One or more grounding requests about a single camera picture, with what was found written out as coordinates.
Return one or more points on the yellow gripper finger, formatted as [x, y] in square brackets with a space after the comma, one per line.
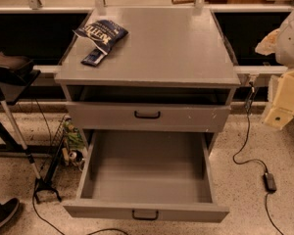
[280, 109]
[267, 45]

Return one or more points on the small dark blue snack packet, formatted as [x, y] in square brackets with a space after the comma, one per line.
[94, 58]

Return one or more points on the silver black grabber stick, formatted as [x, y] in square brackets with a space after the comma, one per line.
[40, 184]

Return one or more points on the grey open bottom drawer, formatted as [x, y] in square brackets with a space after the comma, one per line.
[168, 172]

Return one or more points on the black middle drawer handle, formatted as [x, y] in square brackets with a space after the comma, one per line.
[147, 116]

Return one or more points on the wire basket with items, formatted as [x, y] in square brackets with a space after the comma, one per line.
[72, 147]

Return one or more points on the black drawer handle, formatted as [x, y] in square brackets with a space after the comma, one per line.
[147, 116]
[145, 215]

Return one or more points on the grey drawer cabinet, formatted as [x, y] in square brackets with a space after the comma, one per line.
[171, 56]

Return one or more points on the wooden stick on shelf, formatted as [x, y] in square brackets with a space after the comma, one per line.
[175, 2]

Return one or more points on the grey middle drawer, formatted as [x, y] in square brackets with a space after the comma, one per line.
[120, 116]

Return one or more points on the black bottom drawer handle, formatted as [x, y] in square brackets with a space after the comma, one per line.
[145, 215]

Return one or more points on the blue chip bag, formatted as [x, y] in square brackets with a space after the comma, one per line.
[104, 33]

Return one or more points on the black power adapter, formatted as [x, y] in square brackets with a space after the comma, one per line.
[269, 182]

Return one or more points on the black shoe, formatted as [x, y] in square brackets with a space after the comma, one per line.
[8, 210]

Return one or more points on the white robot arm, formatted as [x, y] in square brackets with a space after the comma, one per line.
[280, 42]

